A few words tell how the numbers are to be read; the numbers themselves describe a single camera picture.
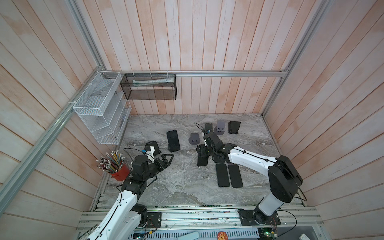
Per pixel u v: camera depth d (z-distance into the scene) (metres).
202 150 0.80
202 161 0.90
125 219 0.58
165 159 0.70
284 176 0.46
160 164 0.69
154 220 0.73
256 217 0.66
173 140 0.95
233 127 1.07
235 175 0.88
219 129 1.06
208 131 1.06
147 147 0.74
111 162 0.82
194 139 1.01
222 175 0.88
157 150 0.96
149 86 1.05
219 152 0.66
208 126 1.04
